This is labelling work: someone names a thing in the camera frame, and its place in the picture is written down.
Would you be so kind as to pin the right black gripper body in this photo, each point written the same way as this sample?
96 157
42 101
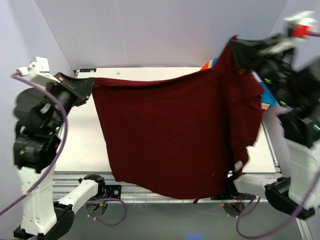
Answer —
273 70

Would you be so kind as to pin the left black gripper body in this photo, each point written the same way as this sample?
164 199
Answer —
56 120

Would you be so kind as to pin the dark red t shirt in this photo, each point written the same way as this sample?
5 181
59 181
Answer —
180 137

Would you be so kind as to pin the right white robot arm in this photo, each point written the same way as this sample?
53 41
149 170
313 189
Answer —
302 134

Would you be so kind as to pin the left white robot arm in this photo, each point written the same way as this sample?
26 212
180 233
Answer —
36 155

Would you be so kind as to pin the blue label sticker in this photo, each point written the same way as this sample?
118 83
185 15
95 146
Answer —
87 70

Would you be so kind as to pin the blue t shirt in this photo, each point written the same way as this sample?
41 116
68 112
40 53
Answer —
267 98

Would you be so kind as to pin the orange t shirt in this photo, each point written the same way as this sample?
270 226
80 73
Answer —
209 64

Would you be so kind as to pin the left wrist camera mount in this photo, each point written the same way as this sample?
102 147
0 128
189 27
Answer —
38 72

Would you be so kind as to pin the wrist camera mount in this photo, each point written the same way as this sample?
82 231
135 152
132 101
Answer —
299 27
38 72

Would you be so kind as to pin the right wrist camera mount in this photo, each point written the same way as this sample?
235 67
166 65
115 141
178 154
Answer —
299 27

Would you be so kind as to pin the aluminium frame rails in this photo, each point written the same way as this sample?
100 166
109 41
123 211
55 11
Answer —
278 192

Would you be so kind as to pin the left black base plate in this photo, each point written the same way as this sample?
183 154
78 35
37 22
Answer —
113 191

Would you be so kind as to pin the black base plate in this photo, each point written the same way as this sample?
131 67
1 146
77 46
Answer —
232 197
113 191

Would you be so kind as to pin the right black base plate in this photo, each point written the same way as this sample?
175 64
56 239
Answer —
232 197

